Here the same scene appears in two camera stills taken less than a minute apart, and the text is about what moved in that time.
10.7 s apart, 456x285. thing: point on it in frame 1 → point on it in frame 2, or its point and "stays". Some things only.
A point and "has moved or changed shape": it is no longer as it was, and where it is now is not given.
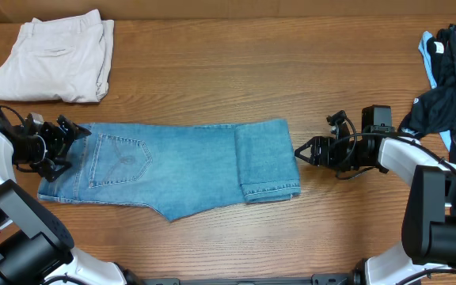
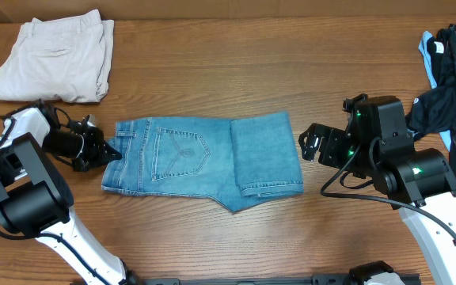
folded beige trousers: (66, 58) stays
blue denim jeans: (176, 170) has moved or changed shape
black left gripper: (72, 133) → (99, 156)
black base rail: (346, 279) stays
